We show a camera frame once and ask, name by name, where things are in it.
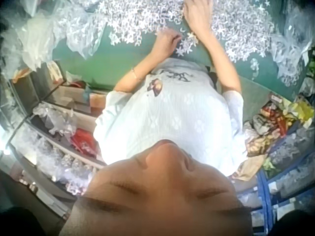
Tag person's left hand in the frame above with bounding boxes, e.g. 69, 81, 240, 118
154, 29, 183, 58

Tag person's right hand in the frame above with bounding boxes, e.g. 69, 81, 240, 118
182, 0, 214, 38

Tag heap of white star pieces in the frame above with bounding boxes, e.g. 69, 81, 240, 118
95, 0, 277, 65

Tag crumpled clear plastic bags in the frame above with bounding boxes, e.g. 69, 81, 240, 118
270, 7, 314, 87
14, 0, 107, 72

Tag heap of colourful packets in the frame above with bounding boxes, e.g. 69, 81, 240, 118
240, 92, 315, 182

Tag shelf with bags and boxes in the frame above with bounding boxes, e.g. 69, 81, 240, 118
0, 59, 110, 197

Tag blue storage rack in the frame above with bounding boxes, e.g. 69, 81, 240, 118
236, 132, 315, 236

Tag thin bracelet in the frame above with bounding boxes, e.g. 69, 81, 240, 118
130, 67, 141, 82

